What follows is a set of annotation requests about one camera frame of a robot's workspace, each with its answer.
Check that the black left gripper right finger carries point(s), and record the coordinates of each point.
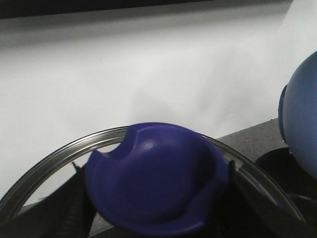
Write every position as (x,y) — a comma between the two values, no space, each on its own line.
(244,213)

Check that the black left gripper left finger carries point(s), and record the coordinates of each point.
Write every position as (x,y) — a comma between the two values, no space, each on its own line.
(66,213)

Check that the light blue ribbed bowl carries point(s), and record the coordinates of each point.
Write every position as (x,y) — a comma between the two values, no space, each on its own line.
(297,115)

